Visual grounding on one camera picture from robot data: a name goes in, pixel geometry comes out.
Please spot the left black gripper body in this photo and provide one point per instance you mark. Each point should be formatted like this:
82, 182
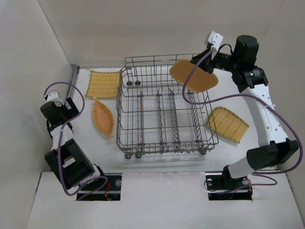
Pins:
71, 108

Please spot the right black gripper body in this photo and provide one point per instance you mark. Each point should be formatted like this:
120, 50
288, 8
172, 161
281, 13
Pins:
205, 63

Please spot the orange rounded woven plate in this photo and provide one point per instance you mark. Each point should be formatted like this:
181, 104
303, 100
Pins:
200, 80

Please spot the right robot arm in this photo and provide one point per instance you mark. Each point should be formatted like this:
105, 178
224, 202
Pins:
277, 140

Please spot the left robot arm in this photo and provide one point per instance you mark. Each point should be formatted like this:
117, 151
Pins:
66, 159

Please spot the orange leaf-shaped woven plate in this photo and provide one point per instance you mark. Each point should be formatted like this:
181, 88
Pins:
103, 118

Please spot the yellow square woven plate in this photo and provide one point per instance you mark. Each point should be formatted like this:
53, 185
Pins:
103, 85

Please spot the left aluminium rail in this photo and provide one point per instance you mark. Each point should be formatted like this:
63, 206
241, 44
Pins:
73, 79

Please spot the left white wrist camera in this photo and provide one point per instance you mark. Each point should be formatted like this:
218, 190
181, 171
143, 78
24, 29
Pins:
54, 97

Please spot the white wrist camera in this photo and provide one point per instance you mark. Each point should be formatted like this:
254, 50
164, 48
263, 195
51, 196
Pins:
215, 39
54, 97

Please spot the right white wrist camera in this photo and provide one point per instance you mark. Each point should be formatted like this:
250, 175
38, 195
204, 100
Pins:
215, 39

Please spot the grey wire dish rack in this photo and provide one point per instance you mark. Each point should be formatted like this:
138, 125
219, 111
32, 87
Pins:
156, 115

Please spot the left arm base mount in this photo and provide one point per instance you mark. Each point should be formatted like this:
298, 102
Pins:
111, 191

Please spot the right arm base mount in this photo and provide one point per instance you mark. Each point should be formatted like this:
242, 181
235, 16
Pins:
217, 189

